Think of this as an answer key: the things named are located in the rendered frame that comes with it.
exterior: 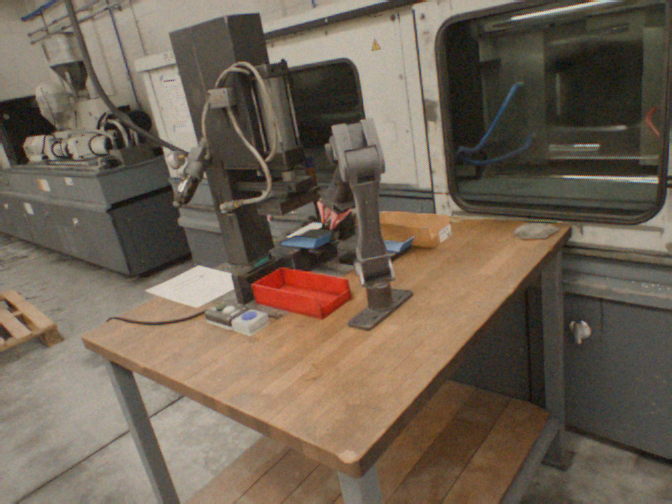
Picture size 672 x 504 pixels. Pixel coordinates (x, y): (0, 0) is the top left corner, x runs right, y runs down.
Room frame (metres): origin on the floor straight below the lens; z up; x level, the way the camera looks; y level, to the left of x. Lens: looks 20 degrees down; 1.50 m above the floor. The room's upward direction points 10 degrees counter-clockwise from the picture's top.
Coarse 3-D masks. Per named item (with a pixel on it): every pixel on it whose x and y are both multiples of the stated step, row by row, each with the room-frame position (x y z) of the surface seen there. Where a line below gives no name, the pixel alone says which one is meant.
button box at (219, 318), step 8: (200, 312) 1.30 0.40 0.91; (208, 312) 1.25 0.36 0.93; (216, 312) 1.24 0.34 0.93; (232, 312) 1.21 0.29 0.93; (240, 312) 1.21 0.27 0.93; (128, 320) 1.34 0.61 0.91; (136, 320) 1.33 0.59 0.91; (168, 320) 1.29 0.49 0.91; (176, 320) 1.28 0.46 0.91; (184, 320) 1.28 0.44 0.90; (208, 320) 1.25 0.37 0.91; (216, 320) 1.21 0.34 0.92; (224, 320) 1.19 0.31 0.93; (232, 328) 1.18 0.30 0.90
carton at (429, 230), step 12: (384, 216) 1.72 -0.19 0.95; (396, 216) 1.69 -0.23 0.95; (408, 216) 1.66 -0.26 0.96; (420, 216) 1.63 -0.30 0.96; (432, 216) 1.60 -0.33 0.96; (444, 216) 1.57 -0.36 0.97; (384, 228) 1.59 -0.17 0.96; (396, 228) 1.56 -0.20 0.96; (408, 228) 1.53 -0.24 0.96; (420, 228) 1.50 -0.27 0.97; (432, 228) 1.60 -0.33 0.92; (444, 228) 1.54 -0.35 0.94; (396, 240) 1.56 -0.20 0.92; (420, 240) 1.50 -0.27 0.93; (432, 240) 1.48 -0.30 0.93
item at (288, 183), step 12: (252, 180) 1.68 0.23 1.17; (264, 180) 1.65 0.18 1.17; (276, 180) 1.59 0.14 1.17; (288, 180) 1.51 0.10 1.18; (300, 180) 1.49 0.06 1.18; (312, 180) 1.52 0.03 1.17; (276, 192) 1.51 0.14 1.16; (288, 192) 1.48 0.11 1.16; (300, 192) 1.51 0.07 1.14; (312, 192) 1.52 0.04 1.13; (264, 204) 1.46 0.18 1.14; (276, 204) 1.43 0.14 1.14; (288, 204) 1.44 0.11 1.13; (300, 204) 1.48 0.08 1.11
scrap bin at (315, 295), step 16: (272, 272) 1.37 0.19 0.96; (288, 272) 1.38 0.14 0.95; (304, 272) 1.33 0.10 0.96; (256, 288) 1.30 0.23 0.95; (272, 288) 1.26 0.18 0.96; (288, 288) 1.36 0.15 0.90; (304, 288) 1.34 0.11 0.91; (320, 288) 1.30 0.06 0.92; (336, 288) 1.26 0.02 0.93; (272, 304) 1.26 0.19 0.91; (288, 304) 1.22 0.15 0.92; (304, 304) 1.18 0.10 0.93; (320, 304) 1.14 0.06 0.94; (336, 304) 1.19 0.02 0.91
